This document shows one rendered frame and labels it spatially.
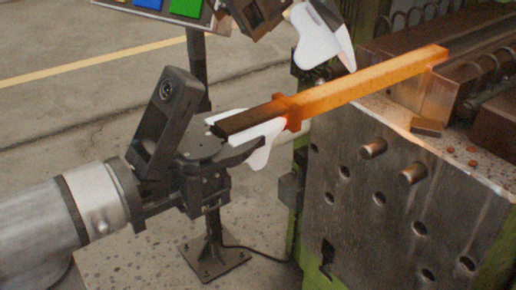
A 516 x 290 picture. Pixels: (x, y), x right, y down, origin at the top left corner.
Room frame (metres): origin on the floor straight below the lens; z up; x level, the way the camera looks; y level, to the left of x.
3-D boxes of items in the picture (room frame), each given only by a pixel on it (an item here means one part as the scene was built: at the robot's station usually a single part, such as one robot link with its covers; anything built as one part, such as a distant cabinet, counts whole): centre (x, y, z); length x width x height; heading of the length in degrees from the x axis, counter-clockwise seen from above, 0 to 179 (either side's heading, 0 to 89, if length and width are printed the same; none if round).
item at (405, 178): (0.48, -0.23, 0.87); 0.04 x 0.03 x 0.03; 125
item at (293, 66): (0.99, -0.12, 0.80); 0.06 x 0.03 x 0.14; 35
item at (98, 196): (0.31, 0.16, 0.99); 0.08 x 0.05 x 0.08; 35
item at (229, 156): (0.37, 0.03, 1.00); 0.09 x 0.05 x 0.02; 122
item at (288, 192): (0.98, -0.12, 0.36); 0.09 x 0.07 x 0.12; 35
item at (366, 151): (0.54, -0.19, 0.87); 0.04 x 0.03 x 0.03; 125
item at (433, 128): (0.53, -0.26, 0.92); 0.04 x 0.03 x 0.01; 68
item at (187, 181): (0.35, 0.09, 0.98); 0.12 x 0.08 x 0.09; 125
